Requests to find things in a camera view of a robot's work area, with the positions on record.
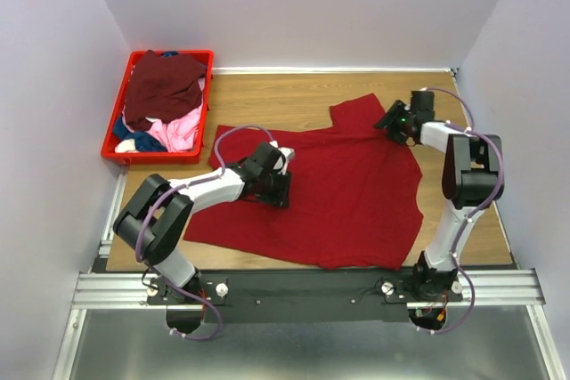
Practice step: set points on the maroon t-shirt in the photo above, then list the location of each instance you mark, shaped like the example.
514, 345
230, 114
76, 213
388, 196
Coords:
183, 89

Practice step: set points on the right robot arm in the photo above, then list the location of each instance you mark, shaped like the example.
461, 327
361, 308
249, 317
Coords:
472, 179

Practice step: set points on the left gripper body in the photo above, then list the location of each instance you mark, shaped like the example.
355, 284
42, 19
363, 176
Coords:
274, 190

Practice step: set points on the white garment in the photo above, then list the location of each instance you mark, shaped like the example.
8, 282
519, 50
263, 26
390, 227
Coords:
126, 146

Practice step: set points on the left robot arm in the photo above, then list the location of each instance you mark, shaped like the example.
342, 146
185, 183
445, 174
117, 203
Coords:
153, 220

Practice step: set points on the red t-shirt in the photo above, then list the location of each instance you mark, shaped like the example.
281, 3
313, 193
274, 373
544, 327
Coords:
352, 199

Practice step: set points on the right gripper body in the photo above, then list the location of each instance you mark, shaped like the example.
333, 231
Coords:
397, 127

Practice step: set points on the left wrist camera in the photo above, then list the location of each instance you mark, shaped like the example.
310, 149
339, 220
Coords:
283, 158

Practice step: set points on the pink t-shirt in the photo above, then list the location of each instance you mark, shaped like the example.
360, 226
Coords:
180, 134

